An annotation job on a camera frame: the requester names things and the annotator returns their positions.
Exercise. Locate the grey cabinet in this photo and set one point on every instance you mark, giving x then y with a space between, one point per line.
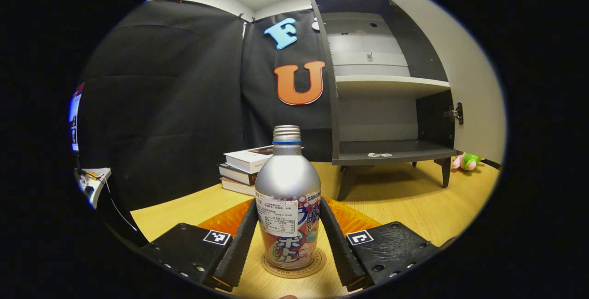
382 85

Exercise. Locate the computer monitor screen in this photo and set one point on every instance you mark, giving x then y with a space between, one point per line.
74 115

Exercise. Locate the silver bottle with colourful label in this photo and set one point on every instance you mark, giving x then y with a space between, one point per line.
287 179

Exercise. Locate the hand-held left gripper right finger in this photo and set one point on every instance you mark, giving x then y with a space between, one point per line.
340 248

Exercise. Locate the pink and green plush toy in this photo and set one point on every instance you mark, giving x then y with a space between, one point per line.
468 162

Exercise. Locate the white book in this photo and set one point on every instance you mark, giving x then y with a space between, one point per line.
248 157

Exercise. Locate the beige cabinet door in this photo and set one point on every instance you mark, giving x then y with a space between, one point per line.
474 83

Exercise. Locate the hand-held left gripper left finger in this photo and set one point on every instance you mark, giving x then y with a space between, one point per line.
239 248

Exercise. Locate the round brown coaster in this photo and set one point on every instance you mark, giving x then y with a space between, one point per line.
294 273

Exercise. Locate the metal door hinge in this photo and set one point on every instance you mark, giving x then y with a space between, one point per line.
456 113

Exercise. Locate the brown book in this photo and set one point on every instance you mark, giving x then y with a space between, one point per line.
237 187

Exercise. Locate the dark book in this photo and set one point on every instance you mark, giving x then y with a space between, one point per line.
237 175

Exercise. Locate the black backdrop cloth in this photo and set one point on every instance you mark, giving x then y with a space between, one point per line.
175 106

